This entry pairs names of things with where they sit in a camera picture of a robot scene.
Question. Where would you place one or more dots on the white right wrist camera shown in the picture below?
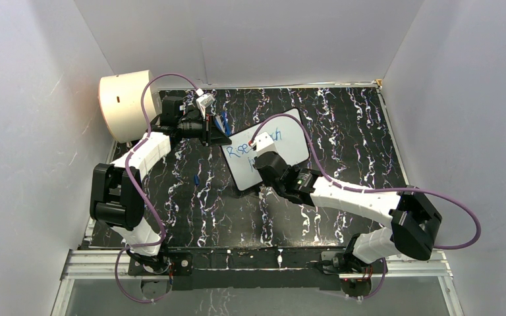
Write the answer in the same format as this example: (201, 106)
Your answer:
(263, 143)

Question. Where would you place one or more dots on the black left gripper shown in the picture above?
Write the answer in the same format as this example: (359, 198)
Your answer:
(212, 135)

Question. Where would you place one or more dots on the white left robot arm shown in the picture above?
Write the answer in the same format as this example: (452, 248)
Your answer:
(117, 197)

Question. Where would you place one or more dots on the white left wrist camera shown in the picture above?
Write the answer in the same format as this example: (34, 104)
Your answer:
(204, 101)

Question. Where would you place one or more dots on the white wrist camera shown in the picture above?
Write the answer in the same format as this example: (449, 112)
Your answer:
(204, 101)
(263, 143)

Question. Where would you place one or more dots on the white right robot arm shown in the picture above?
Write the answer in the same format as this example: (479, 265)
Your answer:
(410, 222)

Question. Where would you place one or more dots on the cream cylindrical drum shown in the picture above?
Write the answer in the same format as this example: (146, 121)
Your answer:
(120, 103)

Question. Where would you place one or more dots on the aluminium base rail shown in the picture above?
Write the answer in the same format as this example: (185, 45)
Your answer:
(271, 281)

